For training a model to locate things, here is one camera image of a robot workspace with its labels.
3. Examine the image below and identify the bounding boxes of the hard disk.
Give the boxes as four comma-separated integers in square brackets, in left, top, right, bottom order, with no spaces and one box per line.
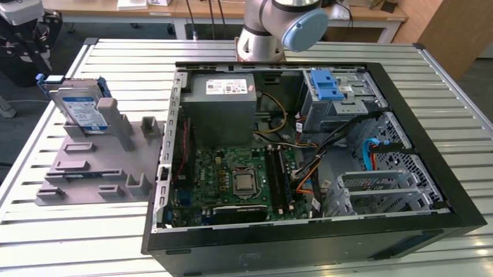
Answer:
[37,74,114,135]

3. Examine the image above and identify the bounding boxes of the metal disk bay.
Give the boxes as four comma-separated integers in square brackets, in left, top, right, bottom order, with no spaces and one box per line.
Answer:
[324,170,451,217]

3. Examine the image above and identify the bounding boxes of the black office chair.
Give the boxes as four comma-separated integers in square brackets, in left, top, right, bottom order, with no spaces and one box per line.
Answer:
[0,54,50,88]

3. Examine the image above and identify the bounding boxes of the grey table leg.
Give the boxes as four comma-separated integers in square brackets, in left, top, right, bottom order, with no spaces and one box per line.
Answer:
[0,95,18,118]

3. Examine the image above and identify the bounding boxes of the grey parts rack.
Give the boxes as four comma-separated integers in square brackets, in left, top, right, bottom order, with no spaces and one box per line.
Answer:
[34,98,165,207]

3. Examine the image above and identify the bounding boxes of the RAM stick on rack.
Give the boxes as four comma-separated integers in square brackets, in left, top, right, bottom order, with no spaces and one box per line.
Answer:
[63,172,105,179]

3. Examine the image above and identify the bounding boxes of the grey power supply unit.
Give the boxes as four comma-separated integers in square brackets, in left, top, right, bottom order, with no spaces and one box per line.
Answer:
[181,73,259,148]

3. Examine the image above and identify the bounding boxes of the green motherboard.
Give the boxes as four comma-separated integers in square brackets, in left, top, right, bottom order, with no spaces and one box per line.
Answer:
[172,145,315,227]

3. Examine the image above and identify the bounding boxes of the CPU socket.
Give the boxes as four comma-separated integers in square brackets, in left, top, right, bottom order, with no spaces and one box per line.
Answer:
[230,166,264,200]

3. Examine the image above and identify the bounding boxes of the silver CPU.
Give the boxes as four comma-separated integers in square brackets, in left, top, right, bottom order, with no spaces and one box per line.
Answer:
[236,173,257,192]

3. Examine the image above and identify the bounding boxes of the blue plastic drive latch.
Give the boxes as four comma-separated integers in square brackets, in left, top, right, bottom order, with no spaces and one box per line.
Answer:
[311,69,345,101]

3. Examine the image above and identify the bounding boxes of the black RAM slot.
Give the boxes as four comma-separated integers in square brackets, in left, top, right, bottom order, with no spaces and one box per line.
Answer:
[265,145,285,210]

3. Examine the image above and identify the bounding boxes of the metal optical drive cage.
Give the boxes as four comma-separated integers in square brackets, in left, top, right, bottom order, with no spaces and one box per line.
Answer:
[300,69,389,135]

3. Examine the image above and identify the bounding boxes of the black graphics card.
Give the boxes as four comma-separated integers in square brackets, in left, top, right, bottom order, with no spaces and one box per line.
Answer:
[210,203,269,224]

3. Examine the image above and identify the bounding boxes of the installed RAM stick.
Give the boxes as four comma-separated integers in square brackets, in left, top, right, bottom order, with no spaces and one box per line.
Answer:
[277,147,296,209]

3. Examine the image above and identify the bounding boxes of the black PC case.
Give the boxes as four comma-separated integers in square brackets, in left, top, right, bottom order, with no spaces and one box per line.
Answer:
[141,61,488,277]

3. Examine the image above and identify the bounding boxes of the wooden cabinet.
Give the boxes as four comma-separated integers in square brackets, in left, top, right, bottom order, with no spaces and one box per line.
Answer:
[392,0,493,79]

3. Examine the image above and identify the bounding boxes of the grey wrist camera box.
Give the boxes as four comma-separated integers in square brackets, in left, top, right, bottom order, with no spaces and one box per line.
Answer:
[0,0,47,26]

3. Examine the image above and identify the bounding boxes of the wooden desk white frame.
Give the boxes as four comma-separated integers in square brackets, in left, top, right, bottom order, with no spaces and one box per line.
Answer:
[38,0,409,44]

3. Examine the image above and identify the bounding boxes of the thin cable with metal plug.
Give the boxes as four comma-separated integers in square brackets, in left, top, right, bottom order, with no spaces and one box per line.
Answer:
[188,0,198,40]

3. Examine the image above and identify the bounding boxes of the red wire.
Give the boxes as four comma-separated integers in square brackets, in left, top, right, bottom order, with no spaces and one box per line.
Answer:
[176,118,194,181]

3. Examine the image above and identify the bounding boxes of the yellow wires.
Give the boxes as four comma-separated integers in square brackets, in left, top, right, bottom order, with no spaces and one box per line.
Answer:
[256,92,289,135]

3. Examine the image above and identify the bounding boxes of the black cable bundle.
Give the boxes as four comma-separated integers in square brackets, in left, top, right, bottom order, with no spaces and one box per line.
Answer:
[296,114,387,179]

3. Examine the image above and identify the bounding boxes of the orange wires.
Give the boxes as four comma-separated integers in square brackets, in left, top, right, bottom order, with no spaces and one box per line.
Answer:
[296,177,316,195]

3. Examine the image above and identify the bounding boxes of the blue data wire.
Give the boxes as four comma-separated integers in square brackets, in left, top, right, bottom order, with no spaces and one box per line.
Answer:
[361,138,381,171]

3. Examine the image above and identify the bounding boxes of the black power wire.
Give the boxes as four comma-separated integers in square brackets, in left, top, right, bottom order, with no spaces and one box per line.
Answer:
[376,143,416,154]

